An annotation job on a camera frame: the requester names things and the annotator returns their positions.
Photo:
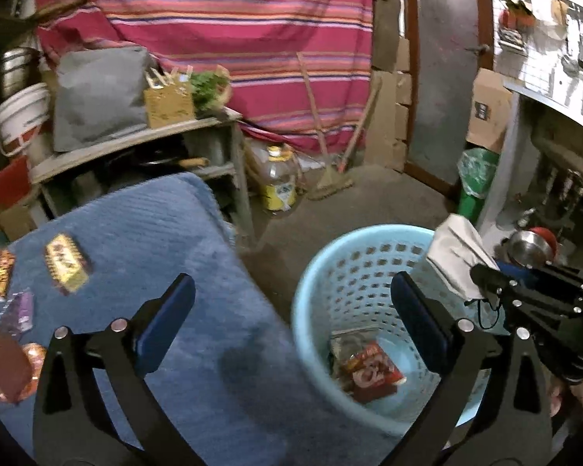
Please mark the light blue plastic basket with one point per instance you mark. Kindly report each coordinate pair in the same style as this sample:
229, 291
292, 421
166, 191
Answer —
330, 272

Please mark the red snack wrapper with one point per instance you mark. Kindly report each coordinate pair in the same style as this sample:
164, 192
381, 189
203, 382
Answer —
374, 374

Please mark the blue knitted blanket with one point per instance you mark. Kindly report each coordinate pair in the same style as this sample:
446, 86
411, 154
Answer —
175, 252

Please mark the round orange wrapper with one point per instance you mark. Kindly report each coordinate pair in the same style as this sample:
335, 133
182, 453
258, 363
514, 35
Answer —
36, 357

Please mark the black pan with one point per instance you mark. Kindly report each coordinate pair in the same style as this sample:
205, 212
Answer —
160, 160

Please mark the green lined bin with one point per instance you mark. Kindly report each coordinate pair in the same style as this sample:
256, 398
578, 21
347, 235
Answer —
473, 189

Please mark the orange yellow snack wrapper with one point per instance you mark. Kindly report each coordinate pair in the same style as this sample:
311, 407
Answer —
1, 274

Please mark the plastic bottle with yellow label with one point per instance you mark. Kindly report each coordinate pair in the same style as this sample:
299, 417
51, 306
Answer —
278, 179

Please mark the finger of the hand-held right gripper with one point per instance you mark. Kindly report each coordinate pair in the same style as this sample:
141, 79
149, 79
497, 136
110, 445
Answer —
544, 296

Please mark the gold snack wrapper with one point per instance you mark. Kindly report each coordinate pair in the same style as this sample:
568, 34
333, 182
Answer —
67, 263

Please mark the red bowl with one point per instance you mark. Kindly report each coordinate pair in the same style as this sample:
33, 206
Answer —
548, 235

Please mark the grey metal door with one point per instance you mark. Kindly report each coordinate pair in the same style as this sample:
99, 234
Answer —
442, 82

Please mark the steel cooking pot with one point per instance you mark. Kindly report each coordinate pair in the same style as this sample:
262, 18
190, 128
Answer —
12, 70

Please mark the white cloth bag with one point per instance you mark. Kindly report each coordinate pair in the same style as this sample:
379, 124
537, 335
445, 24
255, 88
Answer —
456, 252

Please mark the yellow woven box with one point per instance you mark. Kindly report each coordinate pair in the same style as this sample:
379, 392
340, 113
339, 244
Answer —
167, 104

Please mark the dark brown snack wrapper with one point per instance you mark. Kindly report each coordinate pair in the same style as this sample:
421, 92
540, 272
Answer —
10, 369

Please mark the white plastic bucket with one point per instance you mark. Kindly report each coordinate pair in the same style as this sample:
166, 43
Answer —
22, 111

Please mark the wooden shelf table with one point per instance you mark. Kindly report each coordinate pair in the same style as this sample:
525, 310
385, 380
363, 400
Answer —
126, 141

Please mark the straw broom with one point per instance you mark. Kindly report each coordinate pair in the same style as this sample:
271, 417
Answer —
328, 184

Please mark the grey fabric bag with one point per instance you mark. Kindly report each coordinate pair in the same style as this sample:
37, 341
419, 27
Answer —
102, 97

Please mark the steel bowl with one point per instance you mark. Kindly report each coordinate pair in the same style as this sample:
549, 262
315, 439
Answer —
529, 248

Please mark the red plastic basket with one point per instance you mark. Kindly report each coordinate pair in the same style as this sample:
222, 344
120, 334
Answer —
7, 182

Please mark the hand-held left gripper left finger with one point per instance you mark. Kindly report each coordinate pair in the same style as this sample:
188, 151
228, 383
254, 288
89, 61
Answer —
167, 315

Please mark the white counter unit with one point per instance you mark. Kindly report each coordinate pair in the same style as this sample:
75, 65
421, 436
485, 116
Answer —
503, 194

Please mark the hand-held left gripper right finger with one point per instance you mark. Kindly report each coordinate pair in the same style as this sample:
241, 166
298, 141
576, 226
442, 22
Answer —
420, 320

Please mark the pink striped cloth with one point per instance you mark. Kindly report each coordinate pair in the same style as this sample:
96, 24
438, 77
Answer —
248, 34

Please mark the large cardboard box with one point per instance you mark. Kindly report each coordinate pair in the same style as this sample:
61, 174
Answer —
490, 121

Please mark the clear wrapper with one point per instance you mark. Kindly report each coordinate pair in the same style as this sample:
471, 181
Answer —
342, 349

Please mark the green leafy herbs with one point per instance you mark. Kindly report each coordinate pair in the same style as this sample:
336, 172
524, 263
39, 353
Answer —
206, 87

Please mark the purple snack wrapper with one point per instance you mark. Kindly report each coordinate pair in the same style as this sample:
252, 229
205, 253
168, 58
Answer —
17, 311

